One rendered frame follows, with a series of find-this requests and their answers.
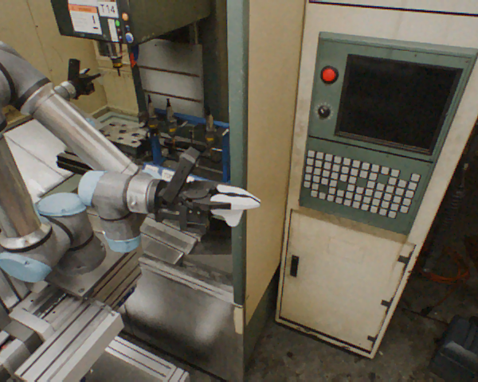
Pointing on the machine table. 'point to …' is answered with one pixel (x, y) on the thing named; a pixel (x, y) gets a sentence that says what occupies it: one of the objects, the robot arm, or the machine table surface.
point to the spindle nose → (112, 49)
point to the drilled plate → (127, 137)
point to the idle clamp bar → (182, 146)
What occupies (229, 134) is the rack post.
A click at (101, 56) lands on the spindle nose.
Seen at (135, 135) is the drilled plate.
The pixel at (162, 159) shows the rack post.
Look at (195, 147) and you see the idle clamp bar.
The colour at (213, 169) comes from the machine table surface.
